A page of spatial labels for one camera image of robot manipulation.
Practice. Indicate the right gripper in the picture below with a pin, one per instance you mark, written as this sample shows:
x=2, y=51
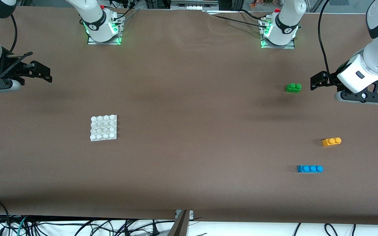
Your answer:
x=8, y=69

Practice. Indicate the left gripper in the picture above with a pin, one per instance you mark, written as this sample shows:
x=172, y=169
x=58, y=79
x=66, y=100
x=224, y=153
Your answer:
x=330, y=79

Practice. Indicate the yellow two-stud block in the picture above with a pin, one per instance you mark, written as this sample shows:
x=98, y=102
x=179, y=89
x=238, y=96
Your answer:
x=330, y=142

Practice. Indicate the white studded base plate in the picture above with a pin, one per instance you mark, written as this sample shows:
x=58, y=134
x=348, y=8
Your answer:
x=103, y=127

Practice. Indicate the green two-stud block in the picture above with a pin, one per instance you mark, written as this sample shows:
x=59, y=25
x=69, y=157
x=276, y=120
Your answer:
x=292, y=89

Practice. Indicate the blue three-stud block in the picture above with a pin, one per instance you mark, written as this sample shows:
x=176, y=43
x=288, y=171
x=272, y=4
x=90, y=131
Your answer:
x=308, y=169

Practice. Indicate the orange background object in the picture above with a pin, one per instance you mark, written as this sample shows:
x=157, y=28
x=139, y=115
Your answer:
x=261, y=3

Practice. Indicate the brown table cover sheet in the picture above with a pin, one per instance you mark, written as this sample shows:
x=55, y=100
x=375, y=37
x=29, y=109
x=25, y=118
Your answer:
x=189, y=147

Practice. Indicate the dark metal beam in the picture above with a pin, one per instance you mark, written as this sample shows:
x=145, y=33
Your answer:
x=179, y=227

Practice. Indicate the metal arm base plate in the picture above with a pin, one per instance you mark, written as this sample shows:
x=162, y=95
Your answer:
x=92, y=42
x=287, y=47

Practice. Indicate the aluminium frame profile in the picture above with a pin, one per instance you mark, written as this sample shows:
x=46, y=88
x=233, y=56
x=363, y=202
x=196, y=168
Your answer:
x=192, y=3

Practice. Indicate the silver metal bracket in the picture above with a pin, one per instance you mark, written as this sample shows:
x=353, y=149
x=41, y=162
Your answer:
x=190, y=214

